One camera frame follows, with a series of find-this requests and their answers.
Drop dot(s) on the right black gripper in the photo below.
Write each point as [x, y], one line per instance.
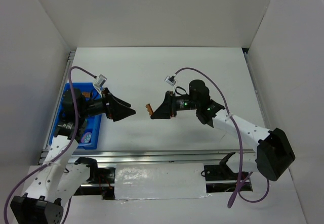
[171, 104]

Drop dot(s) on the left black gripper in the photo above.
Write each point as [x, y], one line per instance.
[109, 106]

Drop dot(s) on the brown lego plate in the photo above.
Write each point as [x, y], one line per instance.
[149, 109]
[87, 94]

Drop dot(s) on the purple oval lego with print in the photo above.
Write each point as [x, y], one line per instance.
[86, 138]

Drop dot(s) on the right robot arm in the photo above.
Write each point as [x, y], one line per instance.
[273, 153]

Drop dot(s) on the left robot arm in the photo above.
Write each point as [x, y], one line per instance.
[48, 198]

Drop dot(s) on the white foil panel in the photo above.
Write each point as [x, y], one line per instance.
[159, 181]

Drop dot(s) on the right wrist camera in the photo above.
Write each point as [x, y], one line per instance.
[171, 80]

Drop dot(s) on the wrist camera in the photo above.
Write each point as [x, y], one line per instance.
[99, 82]
[171, 80]

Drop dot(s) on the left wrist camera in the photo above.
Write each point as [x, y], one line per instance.
[99, 82]

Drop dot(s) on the aluminium frame rail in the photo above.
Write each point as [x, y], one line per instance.
[105, 158]

